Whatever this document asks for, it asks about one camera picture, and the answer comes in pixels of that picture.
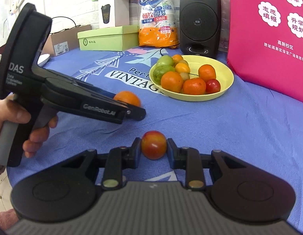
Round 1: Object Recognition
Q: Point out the red apple-like fruit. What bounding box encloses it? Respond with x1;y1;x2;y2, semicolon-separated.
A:
141;130;167;160

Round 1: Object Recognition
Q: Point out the large orange back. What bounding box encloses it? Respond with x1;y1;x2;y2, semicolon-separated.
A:
113;91;141;107

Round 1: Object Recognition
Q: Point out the red tomato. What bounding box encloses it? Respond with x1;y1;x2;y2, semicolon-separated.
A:
206;79;221;94

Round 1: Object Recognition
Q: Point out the yellow-orange tangerine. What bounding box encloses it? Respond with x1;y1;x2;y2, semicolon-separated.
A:
175;63;190;74

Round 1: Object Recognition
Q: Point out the yellow plastic plate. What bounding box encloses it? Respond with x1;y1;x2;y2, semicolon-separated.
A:
149;55;235;102

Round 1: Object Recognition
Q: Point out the smooth green tomato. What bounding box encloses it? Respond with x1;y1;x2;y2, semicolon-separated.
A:
156;55;175;66

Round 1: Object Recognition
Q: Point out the small orange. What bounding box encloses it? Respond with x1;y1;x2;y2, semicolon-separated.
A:
172;54;183;64

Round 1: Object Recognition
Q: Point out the rough green guava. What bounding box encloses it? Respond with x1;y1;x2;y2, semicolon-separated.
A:
152;65;175;84

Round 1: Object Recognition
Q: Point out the person's left hand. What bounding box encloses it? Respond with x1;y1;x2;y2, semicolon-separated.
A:
0;97;59;158

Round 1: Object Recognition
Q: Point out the white round dish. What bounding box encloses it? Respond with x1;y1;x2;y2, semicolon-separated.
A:
37;54;51;67

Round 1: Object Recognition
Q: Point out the brown cardboard box left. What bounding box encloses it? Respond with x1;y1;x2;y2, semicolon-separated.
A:
42;24;92;57

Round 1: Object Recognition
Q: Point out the light green shoe box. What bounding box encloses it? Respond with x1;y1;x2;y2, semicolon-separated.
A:
77;25;139;52

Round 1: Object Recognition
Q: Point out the blue printed tablecloth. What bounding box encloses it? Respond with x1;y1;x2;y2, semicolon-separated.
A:
7;48;303;231

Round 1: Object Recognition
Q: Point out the white coffee cup box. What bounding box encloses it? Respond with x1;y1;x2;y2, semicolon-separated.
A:
98;0;130;28

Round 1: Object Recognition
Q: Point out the orange paper cup package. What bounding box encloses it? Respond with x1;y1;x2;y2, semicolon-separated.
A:
138;0;179;48

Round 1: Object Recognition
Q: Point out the black speaker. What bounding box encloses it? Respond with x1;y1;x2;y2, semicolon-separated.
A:
179;0;222;58

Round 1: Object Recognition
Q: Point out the pink tote bag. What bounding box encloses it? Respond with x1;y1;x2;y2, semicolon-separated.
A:
228;0;303;102

